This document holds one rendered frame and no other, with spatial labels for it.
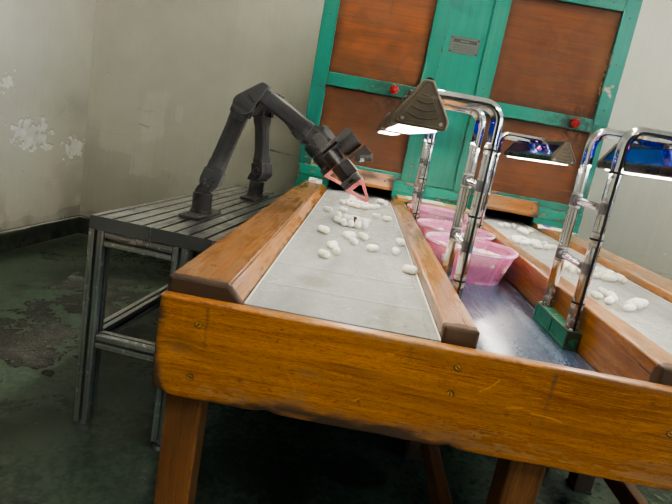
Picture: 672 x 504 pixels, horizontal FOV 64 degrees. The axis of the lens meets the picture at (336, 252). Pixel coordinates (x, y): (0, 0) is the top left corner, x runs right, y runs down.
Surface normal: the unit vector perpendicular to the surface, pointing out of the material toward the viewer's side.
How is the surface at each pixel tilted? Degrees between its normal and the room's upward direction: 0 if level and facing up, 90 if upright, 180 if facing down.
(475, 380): 90
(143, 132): 90
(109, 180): 89
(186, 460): 90
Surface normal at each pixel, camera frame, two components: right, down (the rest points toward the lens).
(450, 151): -0.05, 0.21
